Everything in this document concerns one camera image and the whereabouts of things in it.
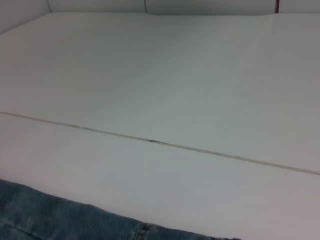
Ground blue denim shorts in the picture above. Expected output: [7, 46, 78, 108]
[0, 178, 241, 240]

